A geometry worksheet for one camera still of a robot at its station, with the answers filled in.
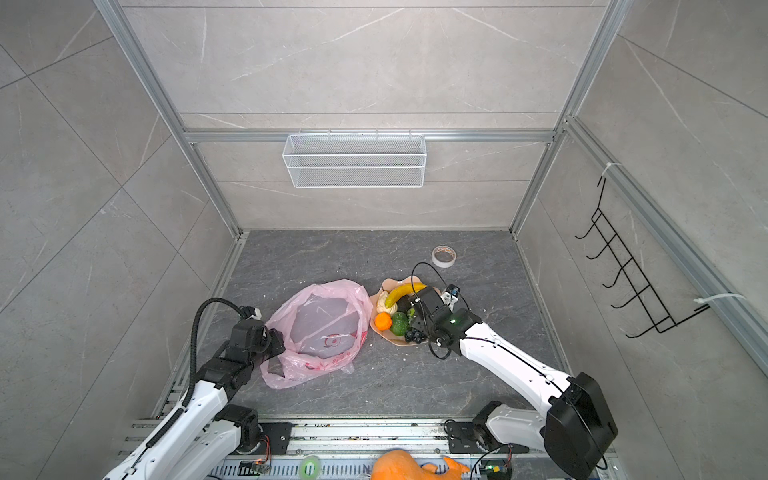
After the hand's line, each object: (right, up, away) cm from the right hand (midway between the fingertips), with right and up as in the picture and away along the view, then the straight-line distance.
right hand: (423, 317), depth 84 cm
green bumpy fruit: (-3, +1, +6) cm, 6 cm away
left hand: (-42, -3, 0) cm, 42 cm away
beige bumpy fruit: (-12, +2, +6) cm, 14 cm away
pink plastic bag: (-31, -5, +9) cm, 33 cm away
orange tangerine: (-11, -2, +2) cm, 12 cm away
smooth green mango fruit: (-7, -2, +2) cm, 7 cm away
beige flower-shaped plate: (-10, +8, +14) cm, 19 cm away
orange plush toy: (-8, -28, -20) cm, 35 cm away
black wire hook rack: (+46, +15, -16) cm, 51 cm away
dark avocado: (-5, +3, +9) cm, 11 cm away
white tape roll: (+11, +17, +29) cm, 36 cm away
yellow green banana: (-6, +7, +10) cm, 13 cm away
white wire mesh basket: (-21, +50, +16) cm, 57 cm away
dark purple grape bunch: (-3, -5, -1) cm, 6 cm away
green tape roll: (-29, -33, -14) cm, 46 cm away
